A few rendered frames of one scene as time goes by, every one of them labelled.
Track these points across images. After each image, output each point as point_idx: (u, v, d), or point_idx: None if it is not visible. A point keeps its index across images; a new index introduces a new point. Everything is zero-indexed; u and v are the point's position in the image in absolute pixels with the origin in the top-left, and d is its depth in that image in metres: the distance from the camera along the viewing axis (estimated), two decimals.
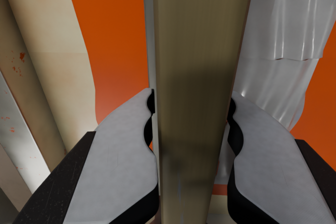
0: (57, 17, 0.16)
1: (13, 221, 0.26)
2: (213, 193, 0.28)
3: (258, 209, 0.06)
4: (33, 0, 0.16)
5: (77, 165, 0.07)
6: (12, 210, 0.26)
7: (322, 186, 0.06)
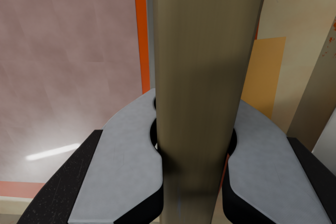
0: None
1: None
2: None
3: (253, 208, 0.06)
4: None
5: (84, 163, 0.07)
6: None
7: (314, 183, 0.07)
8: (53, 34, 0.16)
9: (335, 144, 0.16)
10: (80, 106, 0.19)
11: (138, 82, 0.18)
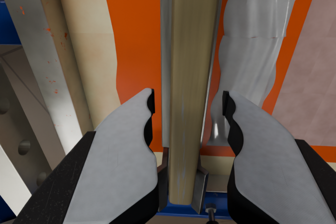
0: (93, 6, 0.23)
1: (46, 173, 0.32)
2: (208, 154, 0.35)
3: (258, 209, 0.06)
4: None
5: (77, 165, 0.07)
6: (46, 164, 0.32)
7: (322, 186, 0.06)
8: None
9: None
10: None
11: None
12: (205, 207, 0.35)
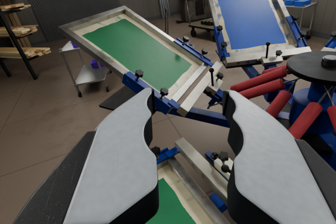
0: None
1: None
2: None
3: (258, 209, 0.06)
4: None
5: (77, 165, 0.07)
6: None
7: (322, 186, 0.06)
8: None
9: None
10: None
11: None
12: None
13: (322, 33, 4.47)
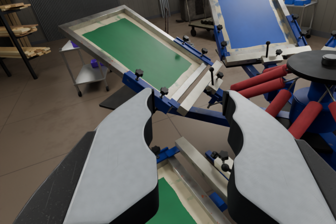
0: None
1: None
2: None
3: (258, 209, 0.06)
4: None
5: (77, 165, 0.07)
6: None
7: (322, 186, 0.06)
8: None
9: None
10: None
11: None
12: None
13: (322, 32, 4.47)
